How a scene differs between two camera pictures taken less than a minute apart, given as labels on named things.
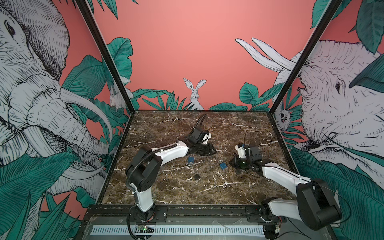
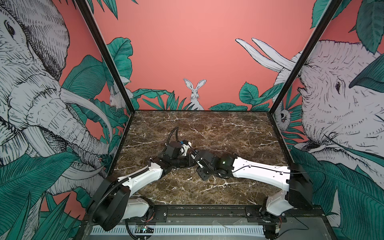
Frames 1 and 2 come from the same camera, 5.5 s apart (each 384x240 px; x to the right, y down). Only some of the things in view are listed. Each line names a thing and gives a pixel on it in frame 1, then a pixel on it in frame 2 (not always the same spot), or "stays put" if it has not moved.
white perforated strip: [178, 230] stays put
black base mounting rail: [190, 214] stays put
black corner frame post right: [331, 8] stays put
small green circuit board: [145, 230] stays put
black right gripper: [237, 162] → [199, 171]
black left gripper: [210, 151] → [190, 162]
